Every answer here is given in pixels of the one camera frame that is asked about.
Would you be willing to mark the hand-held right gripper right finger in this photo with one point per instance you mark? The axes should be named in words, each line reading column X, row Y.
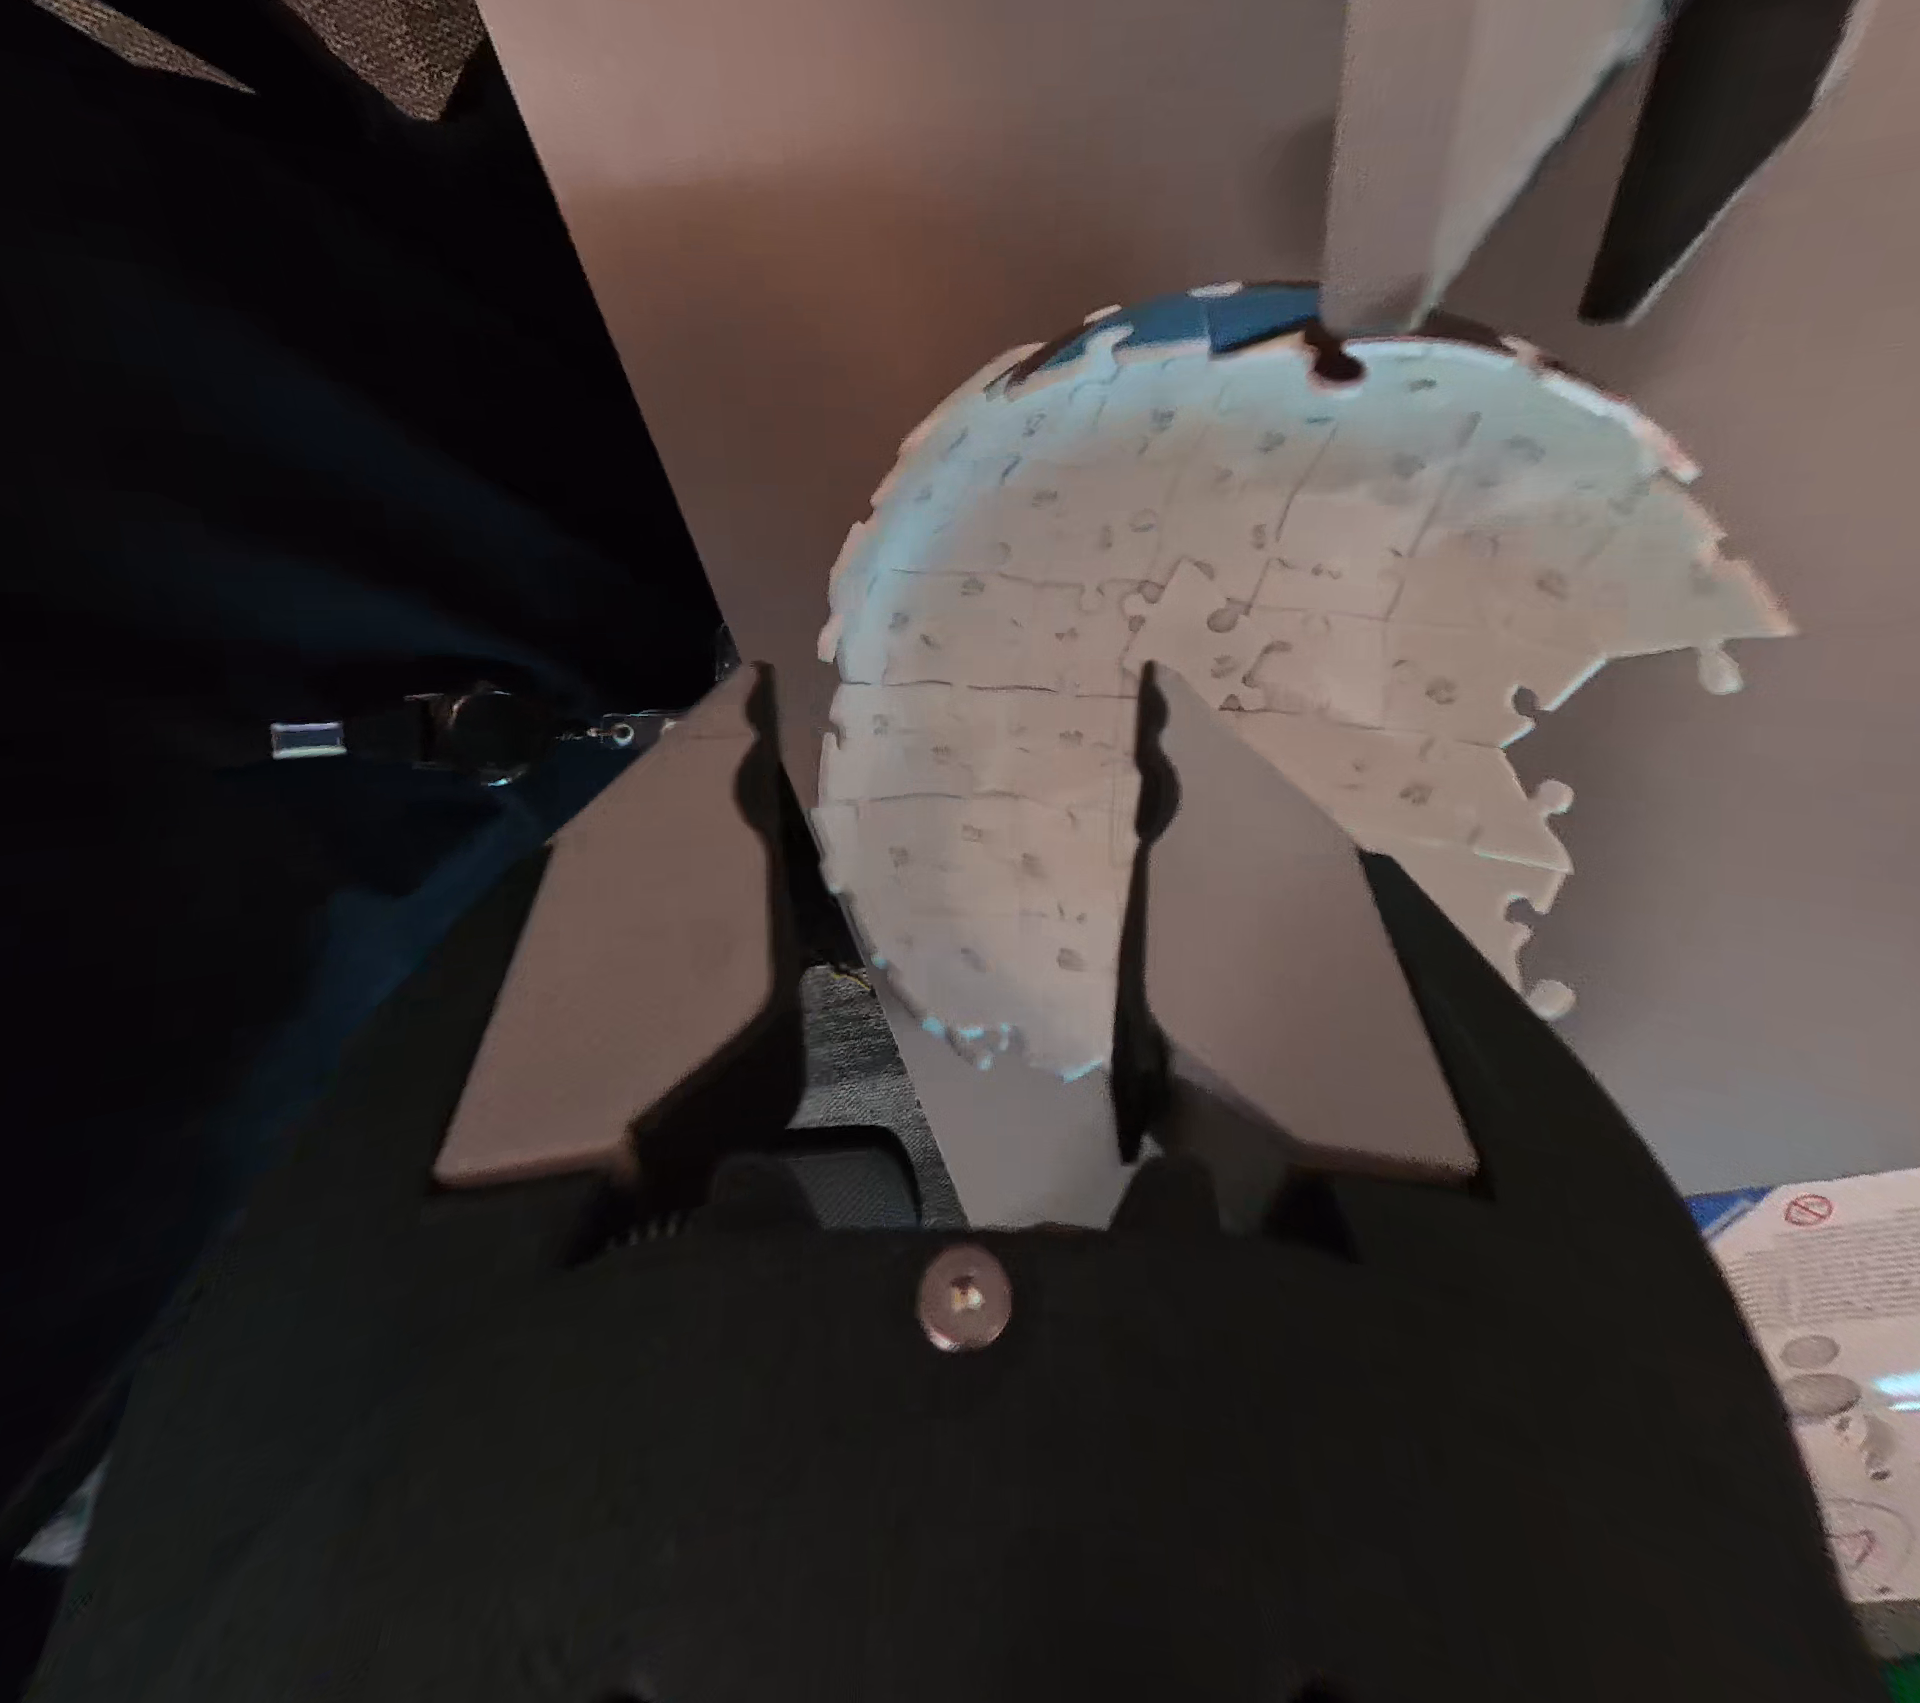
column 1275, row 983

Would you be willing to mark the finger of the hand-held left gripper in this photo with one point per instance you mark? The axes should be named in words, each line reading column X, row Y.
column 1485, row 8
column 1755, row 82

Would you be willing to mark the badge reel clip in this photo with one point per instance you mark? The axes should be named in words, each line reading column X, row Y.
column 480, row 731

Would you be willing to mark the blue white puzzle ball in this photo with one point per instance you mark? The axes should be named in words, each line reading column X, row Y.
column 1051, row 533

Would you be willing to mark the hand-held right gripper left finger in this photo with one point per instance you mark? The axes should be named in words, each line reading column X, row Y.
column 645, row 967

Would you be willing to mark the white instruction leaflet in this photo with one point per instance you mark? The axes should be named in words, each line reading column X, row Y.
column 1830, row 1297

